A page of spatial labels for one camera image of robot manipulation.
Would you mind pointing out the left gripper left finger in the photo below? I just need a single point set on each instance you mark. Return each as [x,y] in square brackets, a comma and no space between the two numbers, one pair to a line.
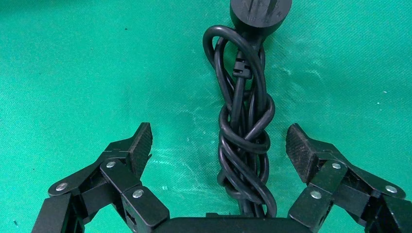
[122,180]

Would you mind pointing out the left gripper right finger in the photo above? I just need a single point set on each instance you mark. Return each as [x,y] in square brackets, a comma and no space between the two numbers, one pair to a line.
[334,180]

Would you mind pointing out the green table cloth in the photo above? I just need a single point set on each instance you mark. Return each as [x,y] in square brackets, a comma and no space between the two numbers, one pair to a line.
[80,80]

